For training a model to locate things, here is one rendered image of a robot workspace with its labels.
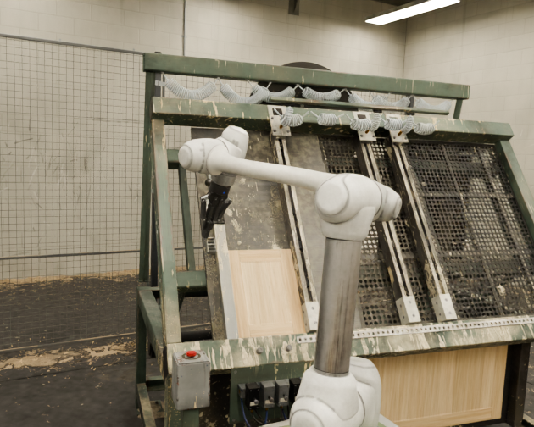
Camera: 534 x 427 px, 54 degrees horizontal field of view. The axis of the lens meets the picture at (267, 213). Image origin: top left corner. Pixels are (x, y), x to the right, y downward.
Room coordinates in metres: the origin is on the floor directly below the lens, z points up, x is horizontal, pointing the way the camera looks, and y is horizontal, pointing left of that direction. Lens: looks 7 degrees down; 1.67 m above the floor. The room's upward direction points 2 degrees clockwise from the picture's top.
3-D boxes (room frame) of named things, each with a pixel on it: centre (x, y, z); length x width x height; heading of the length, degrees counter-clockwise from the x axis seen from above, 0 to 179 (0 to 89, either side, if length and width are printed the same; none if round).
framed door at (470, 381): (2.64, -0.93, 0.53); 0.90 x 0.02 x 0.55; 109
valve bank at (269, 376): (2.02, -0.14, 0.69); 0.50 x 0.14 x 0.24; 109
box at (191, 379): (1.81, 0.25, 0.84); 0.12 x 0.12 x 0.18; 19
